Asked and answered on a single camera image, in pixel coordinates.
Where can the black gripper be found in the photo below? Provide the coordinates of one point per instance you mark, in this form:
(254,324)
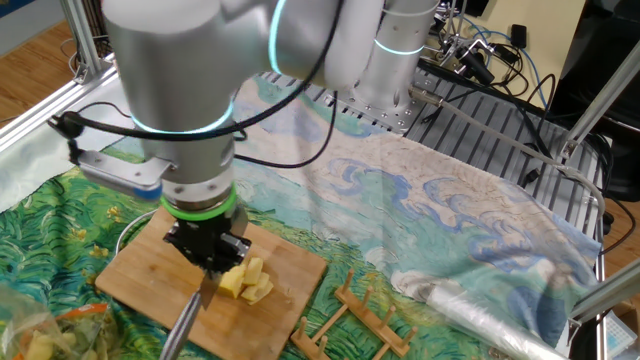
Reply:
(205,240)

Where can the yellow potato chunk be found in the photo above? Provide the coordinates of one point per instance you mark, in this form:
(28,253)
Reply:
(231,282)

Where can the steel cleaver knife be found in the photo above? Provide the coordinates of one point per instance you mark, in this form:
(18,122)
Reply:
(182,325)

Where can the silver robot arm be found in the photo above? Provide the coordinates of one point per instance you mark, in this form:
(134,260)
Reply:
(180,75)

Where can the bamboo cutting board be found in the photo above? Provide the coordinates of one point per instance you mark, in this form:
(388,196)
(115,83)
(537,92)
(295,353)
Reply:
(150,280)

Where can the plastic bag with orange label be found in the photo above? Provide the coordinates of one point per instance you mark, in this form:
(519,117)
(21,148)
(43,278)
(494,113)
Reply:
(75,330)

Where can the wooden peg rack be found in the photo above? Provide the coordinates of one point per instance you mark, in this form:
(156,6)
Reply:
(375,320)

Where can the small yellow potato scrap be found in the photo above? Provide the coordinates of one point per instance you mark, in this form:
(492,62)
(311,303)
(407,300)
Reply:
(42,346)

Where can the painted landscape tablecloth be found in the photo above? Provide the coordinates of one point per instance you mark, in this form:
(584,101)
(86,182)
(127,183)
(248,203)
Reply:
(425,210)

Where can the plastic wrap roll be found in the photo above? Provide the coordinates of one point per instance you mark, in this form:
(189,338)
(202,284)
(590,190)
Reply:
(475,315)

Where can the black power adapter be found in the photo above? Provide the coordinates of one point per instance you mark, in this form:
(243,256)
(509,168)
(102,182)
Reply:
(518,36)

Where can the white perforated box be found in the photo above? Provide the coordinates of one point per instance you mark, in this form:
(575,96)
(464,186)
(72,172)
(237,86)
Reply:
(614,337)

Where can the black computer tower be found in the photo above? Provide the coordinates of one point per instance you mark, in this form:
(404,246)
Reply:
(610,60)

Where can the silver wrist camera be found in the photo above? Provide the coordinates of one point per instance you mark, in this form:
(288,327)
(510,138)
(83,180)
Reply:
(120,172)

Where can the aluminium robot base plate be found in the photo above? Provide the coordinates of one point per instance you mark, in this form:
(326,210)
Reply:
(395,117)

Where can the aluminium frame post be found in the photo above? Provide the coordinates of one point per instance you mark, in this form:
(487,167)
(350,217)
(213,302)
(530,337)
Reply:
(600,100)
(80,40)

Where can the black clamp mount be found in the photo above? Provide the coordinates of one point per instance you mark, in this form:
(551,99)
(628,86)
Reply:
(475,65)

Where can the aluminium frame beam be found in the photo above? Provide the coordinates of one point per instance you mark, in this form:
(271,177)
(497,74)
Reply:
(610,292)

